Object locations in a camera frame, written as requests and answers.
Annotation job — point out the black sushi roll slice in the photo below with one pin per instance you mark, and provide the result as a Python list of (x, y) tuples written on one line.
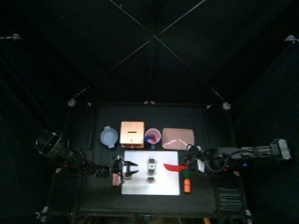
[(151, 178)]

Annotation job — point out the wooden box red drawer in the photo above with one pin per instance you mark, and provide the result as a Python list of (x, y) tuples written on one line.
[(131, 132)]

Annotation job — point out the brown rectangular tray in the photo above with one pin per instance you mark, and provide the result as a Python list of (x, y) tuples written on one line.
[(179, 134)]

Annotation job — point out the orange toy carrot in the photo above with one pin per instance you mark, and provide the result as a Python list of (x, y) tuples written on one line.
[(187, 185)]

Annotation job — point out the black sheet white print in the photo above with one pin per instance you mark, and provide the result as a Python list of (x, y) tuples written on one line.
[(230, 198)]

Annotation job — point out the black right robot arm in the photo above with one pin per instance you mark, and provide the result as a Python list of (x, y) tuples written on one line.
[(249, 151)]

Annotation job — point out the silver frame clamp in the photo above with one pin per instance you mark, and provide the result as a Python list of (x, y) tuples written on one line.
[(71, 102), (149, 102), (15, 37), (226, 105), (292, 38)]

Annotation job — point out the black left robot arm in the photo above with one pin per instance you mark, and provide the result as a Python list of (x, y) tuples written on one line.
[(51, 144)]

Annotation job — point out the grey-blue bowl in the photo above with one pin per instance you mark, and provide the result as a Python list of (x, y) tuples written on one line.
[(109, 136)]

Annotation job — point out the white cutting board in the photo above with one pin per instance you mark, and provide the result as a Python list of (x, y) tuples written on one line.
[(163, 183)]

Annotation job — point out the red plastic cup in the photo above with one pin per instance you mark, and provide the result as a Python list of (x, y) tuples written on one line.
[(155, 133)]

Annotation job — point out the blue stick utensil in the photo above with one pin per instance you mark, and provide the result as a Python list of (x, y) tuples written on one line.
[(150, 140)]

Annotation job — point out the pink rectangular block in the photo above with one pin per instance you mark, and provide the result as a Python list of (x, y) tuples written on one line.
[(117, 180)]

